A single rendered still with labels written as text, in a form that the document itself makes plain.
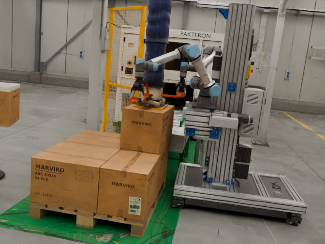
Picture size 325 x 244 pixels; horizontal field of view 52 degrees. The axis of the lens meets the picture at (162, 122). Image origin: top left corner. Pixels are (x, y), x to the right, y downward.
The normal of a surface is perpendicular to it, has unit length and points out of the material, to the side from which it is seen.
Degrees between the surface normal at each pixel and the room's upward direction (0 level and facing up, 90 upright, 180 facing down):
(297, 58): 90
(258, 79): 90
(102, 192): 90
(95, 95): 90
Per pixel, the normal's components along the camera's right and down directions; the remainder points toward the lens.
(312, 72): -0.12, 0.18
